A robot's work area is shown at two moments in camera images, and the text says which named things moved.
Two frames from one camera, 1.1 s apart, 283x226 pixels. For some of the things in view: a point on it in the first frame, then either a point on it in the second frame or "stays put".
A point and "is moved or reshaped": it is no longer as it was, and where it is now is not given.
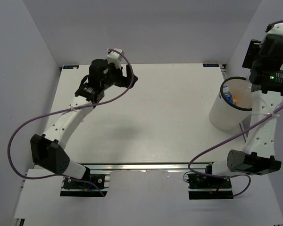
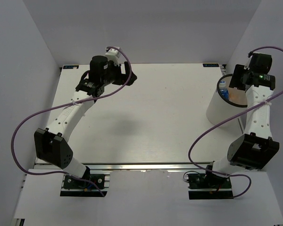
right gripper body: x=254 y=47 -> x=238 y=72
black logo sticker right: x=211 y=65 stays put
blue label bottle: x=228 y=95 is moved or reshaped
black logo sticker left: x=70 y=67 stays put
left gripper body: x=114 y=77 stays put
